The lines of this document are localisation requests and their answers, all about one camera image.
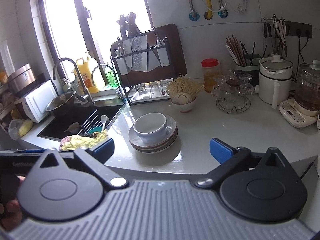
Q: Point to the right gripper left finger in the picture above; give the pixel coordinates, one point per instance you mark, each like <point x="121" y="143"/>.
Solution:
<point x="93" y="162"/>

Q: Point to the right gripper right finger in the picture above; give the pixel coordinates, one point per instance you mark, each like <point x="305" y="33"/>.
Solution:
<point x="231" y="160"/>

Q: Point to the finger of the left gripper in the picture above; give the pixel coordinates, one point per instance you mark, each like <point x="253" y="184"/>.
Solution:
<point x="33" y="151"/>

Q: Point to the white leaf-pattern plate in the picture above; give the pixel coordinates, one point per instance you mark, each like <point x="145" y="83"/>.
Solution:
<point x="152" y="129"/>
<point x="160" y="144"/>

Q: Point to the floral colourful plate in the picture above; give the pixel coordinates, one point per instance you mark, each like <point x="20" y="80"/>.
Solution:
<point x="157" y="148"/>

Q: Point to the white bowl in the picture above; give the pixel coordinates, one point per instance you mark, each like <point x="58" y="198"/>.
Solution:
<point x="151" y="127"/>

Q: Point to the white leaf-pattern plate front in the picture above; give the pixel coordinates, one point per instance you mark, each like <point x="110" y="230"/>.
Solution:
<point x="152" y="129"/>

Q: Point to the hanging kitchen utensils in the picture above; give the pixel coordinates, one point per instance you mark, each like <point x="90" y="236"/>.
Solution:
<point x="275" y="29"/>

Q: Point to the person's left hand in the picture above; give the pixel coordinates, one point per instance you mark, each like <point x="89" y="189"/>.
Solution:
<point x="14" y="215"/>

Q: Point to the yellow dish cloth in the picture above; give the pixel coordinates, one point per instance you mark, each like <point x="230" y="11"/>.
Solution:
<point x="76" y="141"/>

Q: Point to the small ladle in sink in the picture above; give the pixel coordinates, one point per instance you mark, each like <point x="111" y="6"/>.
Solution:
<point x="74" y="128"/>

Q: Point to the roll-up sink drying rack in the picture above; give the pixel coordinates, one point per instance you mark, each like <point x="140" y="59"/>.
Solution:
<point x="94" y="119"/>

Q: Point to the white pink spoon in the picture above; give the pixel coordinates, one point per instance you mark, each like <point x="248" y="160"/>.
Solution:
<point x="104" y="120"/>

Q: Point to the black sink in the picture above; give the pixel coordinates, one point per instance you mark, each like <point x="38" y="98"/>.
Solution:
<point x="55" y="130"/>

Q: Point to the stainless steel bowl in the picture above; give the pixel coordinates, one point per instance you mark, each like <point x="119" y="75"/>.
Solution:
<point x="61" y="105"/>

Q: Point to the white microwave oven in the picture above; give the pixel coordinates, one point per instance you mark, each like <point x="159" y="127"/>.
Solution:
<point x="33" y="105"/>

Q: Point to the bowl of garlic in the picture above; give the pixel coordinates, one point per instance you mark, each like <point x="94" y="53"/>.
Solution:
<point x="183" y="102"/>

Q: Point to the small chrome faucet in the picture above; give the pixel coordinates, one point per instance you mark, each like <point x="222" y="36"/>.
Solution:
<point x="118" y="91"/>

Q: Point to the steel rice cooker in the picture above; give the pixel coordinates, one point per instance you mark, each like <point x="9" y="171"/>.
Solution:
<point x="22" y="79"/>

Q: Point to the green detergent bottle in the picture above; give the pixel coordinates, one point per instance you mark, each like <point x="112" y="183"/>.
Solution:
<point x="111" y="79"/>

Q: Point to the glass health kettle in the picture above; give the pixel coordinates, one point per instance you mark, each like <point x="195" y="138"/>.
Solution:
<point x="303" y="109"/>

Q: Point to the upturned glass left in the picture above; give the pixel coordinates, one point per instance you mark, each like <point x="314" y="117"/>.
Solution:
<point x="142" y="89"/>

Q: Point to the upturned glass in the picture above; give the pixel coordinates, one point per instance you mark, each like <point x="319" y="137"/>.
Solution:
<point x="163" y="86"/>
<point x="142" y="89"/>
<point x="154" y="89"/>

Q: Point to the yellow oil jug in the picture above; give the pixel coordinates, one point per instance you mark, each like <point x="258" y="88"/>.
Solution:
<point x="86" y="65"/>

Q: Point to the dried noodles bundle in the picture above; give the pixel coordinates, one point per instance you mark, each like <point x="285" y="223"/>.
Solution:
<point x="184" y="85"/>

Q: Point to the red-lid plastic jar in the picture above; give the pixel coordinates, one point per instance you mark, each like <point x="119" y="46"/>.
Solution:
<point x="210" y="68"/>

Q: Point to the upturned glass middle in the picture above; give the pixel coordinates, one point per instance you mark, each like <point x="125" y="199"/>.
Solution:
<point x="154" y="89"/>

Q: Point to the upturned glass right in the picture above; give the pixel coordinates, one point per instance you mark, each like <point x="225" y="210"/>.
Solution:
<point x="163" y="86"/>

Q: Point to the white electric pot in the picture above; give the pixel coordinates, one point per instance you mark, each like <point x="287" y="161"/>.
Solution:
<point x="275" y="76"/>

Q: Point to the chopstick holder with chopsticks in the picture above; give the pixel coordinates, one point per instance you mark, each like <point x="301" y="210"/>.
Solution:
<point x="244" y="58"/>

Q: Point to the black dish rack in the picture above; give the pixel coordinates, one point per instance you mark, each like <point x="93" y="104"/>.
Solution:
<point x="132" y="96"/>

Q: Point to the dark wooden cutting board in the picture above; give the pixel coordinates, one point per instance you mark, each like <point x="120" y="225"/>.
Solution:
<point x="153" y="55"/>

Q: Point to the wire rack with glassware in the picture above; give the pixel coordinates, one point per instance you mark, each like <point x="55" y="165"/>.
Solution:
<point x="233" y="92"/>

